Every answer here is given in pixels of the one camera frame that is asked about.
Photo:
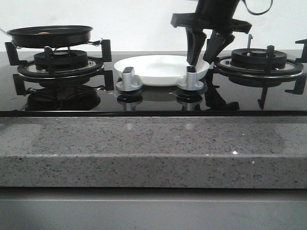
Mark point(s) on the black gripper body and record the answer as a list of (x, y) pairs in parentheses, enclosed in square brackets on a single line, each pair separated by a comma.
[(212, 14)]

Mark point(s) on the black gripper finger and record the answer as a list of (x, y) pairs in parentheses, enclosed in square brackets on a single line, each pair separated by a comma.
[(216, 43), (195, 41)]

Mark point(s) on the white round plate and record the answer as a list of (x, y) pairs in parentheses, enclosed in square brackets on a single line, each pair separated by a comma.
[(160, 70)]

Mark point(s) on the black frying pan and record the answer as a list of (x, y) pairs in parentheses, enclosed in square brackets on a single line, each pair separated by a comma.
[(60, 35)]

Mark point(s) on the silver stove knob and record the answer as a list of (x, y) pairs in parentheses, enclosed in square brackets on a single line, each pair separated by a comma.
[(130, 82), (190, 82)]

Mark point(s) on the black gas burner with grate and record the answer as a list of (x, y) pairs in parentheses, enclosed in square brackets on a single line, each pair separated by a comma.
[(255, 79), (58, 68)]

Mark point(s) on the black glass cooktop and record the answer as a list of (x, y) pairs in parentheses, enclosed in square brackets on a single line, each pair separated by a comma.
[(99, 97)]

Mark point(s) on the grey cabinet front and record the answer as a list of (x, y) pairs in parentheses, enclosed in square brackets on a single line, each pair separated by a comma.
[(152, 209)]

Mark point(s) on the metal wire pan support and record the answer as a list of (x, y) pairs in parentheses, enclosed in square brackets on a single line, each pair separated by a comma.
[(93, 43)]

